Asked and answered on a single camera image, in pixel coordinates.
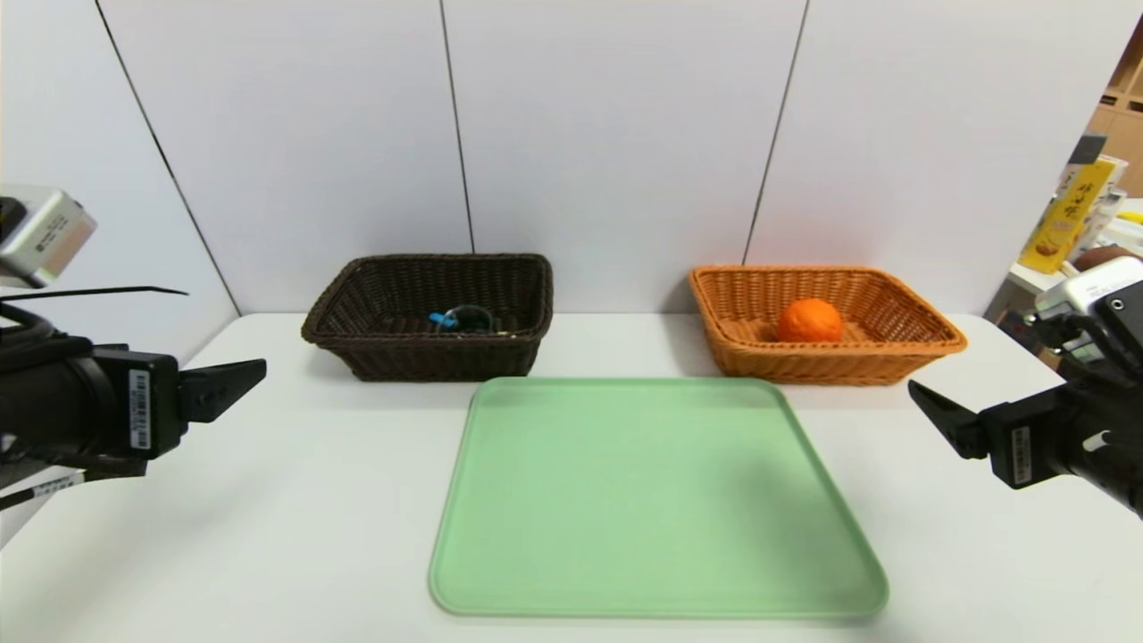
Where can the white side table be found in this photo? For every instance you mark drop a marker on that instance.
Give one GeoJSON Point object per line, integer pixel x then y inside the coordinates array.
{"type": "Point", "coordinates": [1027, 281]}

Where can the dark grey carton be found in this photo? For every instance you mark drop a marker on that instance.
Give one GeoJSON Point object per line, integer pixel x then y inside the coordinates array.
{"type": "Point", "coordinates": [1084, 150]}

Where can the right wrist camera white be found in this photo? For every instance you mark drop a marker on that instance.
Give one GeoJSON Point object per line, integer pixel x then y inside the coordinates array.
{"type": "Point", "coordinates": [1103, 295]}

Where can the small yellow item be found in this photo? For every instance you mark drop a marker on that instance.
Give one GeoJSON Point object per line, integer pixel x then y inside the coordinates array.
{"type": "Point", "coordinates": [1132, 217]}

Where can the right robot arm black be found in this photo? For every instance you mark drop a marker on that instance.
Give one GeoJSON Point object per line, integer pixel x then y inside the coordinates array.
{"type": "Point", "coordinates": [1116, 429]}

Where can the wooden shelf unit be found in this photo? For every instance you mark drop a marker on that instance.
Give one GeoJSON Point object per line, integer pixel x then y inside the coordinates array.
{"type": "Point", "coordinates": [1127, 125]}

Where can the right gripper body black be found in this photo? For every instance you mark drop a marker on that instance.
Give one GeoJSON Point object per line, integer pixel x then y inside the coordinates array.
{"type": "Point", "coordinates": [1016, 443]}

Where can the brown folded towel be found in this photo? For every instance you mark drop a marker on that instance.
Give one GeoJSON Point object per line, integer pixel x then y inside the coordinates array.
{"type": "Point", "coordinates": [1103, 257]}

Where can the dark brown wicker basket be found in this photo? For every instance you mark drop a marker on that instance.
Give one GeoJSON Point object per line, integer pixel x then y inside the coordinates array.
{"type": "Point", "coordinates": [446, 357]}

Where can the yellow printed carton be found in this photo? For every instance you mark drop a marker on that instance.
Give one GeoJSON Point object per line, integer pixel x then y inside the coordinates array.
{"type": "Point", "coordinates": [1063, 223]}

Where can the orange fruit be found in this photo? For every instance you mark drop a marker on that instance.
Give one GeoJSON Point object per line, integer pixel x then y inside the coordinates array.
{"type": "Point", "coordinates": [808, 321]}

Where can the glass cup black holder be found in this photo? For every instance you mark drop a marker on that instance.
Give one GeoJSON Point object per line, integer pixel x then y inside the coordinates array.
{"type": "Point", "coordinates": [473, 320]}

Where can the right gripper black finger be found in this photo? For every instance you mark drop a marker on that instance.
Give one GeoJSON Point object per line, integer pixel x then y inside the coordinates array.
{"type": "Point", "coordinates": [946, 418]}
{"type": "Point", "coordinates": [1054, 335]}

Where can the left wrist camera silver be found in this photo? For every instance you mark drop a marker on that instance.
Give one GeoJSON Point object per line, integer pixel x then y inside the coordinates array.
{"type": "Point", "coordinates": [45, 237]}

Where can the orange wicker basket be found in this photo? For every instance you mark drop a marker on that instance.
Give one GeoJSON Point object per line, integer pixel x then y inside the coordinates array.
{"type": "Point", "coordinates": [804, 366]}

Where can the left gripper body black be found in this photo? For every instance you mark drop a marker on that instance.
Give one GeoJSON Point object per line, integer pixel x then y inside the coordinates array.
{"type": "Point", "coordinates": [147, 405]}

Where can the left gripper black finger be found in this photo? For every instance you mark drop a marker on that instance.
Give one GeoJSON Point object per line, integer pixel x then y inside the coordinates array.
{"type": "Point", "coordinates": [223, 386]}

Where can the light green plastic tray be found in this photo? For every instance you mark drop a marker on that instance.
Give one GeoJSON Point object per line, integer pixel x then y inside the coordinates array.
{"type": "Point", "coordinates": [670, 536]}

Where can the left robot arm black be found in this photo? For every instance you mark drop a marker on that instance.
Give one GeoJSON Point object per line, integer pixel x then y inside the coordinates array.
{"type": "Point", "coordinates": [45, 402]}

